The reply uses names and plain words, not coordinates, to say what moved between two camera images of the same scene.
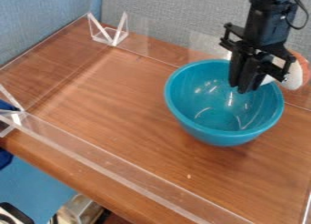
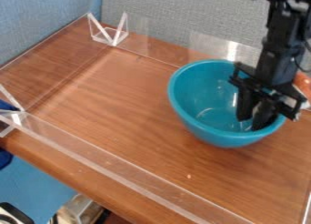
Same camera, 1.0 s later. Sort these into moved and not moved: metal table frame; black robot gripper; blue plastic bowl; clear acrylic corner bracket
Moved: black robot gripper
Not moved: metal table frame; blue plastic bowl; clear acrylic corner bracket
